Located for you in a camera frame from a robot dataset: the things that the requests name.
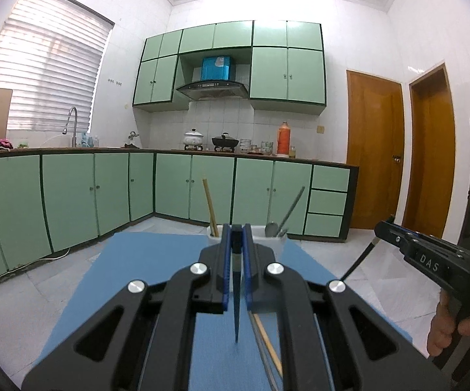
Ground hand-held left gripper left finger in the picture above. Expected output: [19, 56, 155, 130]
[22, 223, 235, 391]

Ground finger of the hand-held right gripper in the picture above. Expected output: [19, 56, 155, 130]
[373, 219, 419, 255]

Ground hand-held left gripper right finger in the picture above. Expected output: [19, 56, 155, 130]
[241, 223, 451, 391]

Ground white plastic utensil holder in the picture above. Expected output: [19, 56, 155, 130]
[206, 225, 289, 269]

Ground black chopstick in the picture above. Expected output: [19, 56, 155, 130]
[343, 238, 378, 282]
[231, 228, 244, 343]

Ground wooden chopstick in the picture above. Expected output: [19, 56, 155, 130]
[201, 177, 220, 238]
[251, 313, 284, 377]

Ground grey chopstick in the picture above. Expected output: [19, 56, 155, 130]
[249, 313, 280, 391]
[278, 186, 306, 237]

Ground person's right hand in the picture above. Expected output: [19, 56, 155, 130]
[426, 289, 470, 357]

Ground wooden door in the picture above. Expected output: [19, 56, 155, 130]
[346, 69, 405, 231]
[402, 62, 458, 241]

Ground blue tablecloth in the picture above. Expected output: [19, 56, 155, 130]
[35, 232, 413, 391]

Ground black wok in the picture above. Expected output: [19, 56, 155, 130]
[211, 132, 240, 152]

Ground orange thermos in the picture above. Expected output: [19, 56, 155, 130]
[276, 122, 291, 157]

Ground white cooking pot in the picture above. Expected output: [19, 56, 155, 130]
[183, 128, 205, 150]

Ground green lower kitchen cabinets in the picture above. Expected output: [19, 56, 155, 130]
[0, 149, 360, 290]

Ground green kitchen cabinets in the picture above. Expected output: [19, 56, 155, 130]
[132, 20, 327, 117]
[0, 149, 360, 290]

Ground black range hood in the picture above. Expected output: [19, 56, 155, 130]
[175, 81, 250, 102]

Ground green upper kitchen cabinets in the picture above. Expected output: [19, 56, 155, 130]
[132, 20, 327, 117]

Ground blue hood chimney cover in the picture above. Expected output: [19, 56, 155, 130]
[201, 55, 235, 82]

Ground metal kitchen faucet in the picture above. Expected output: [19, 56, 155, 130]
[63, 107, 79, 147]

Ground white window blind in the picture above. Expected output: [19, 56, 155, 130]
[0, 0, 115, 131]

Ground floor cable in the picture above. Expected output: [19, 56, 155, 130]
[0, 244, 70, 290]

